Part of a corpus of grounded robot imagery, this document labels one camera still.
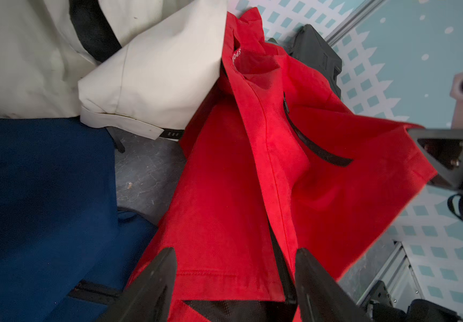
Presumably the red jacket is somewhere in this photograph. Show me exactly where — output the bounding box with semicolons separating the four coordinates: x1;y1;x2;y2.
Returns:
130;8;436;321

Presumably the aluminium frame post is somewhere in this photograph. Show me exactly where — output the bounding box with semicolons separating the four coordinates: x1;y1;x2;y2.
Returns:
325;0;387;46

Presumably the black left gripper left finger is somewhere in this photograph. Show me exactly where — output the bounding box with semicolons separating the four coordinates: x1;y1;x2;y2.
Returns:
97;248;177;322

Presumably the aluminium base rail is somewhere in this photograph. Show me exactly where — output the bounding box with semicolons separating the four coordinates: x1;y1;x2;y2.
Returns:
357;241;424;312

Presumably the blue jacket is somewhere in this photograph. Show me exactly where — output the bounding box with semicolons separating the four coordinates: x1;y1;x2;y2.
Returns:
0;118;156;321

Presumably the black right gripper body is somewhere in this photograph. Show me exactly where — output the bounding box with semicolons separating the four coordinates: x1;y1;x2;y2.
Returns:
407;129;463;194

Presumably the black plastic tool case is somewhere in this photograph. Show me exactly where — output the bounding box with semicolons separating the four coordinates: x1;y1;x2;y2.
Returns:
288;24;343;98

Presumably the beige jacket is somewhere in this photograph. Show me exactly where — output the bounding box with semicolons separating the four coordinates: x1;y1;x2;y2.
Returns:
0;0;227;141

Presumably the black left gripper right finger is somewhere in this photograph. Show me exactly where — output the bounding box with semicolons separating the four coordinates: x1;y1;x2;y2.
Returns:
295;248;370;322

